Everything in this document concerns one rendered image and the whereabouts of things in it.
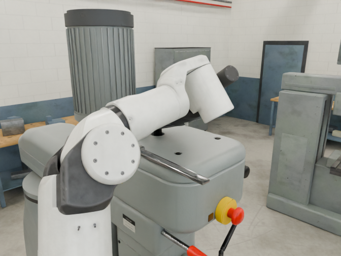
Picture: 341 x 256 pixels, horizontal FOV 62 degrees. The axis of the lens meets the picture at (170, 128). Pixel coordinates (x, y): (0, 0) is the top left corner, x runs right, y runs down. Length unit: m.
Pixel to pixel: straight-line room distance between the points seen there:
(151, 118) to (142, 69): 5.70
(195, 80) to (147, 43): 5.68
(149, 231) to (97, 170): 0.39
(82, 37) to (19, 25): 4.16
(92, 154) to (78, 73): 0.54
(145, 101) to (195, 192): 0.24
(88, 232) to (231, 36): 8.16
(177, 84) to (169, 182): 0.21
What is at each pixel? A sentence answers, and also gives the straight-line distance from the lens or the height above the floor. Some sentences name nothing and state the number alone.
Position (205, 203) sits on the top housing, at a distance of 0.62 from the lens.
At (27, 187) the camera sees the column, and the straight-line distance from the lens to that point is 1.31.
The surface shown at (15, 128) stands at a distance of 4.49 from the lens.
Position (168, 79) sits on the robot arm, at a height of 2.06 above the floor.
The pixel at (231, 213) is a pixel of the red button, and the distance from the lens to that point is 0.66.
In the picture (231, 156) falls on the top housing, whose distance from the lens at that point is 0.66.
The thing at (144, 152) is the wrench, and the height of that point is 1.90.
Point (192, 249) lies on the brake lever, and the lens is 0.65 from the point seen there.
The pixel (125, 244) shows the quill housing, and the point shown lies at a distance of 0.89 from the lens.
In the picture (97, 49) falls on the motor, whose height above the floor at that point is 2.11.
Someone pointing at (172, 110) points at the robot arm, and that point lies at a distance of 0.46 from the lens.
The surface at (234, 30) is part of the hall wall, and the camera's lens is 8.36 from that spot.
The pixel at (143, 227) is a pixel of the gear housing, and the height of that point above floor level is 1.70.
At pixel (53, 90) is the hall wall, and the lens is 5.17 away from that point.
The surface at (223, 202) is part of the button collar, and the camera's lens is 0.66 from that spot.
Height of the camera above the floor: 2.13
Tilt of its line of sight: 17 degrees down
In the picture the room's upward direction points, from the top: straight up
